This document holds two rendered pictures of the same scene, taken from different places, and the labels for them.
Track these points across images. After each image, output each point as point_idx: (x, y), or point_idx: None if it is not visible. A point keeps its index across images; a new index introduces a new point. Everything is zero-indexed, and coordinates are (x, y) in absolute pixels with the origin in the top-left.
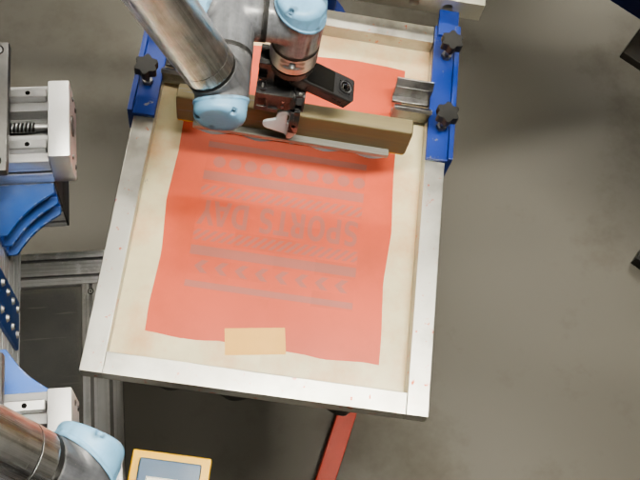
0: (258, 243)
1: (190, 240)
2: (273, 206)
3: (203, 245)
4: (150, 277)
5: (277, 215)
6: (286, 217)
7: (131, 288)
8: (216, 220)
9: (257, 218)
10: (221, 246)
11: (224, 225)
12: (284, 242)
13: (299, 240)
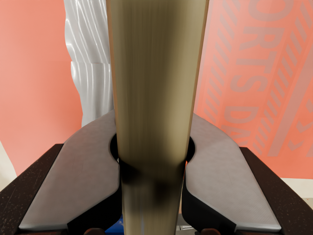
0: (279, 90)
1: (262, 157)
2: (227, 76)
3: (270, 146)
4: (295, 182)
5: (242, 69)
6: (246, 57)
7: (302, 192)
8: (241, 137)
9: (243, 94)
10: (275, 129)
11: (248, 129)
12: (284, 56)
13: (286, 32)
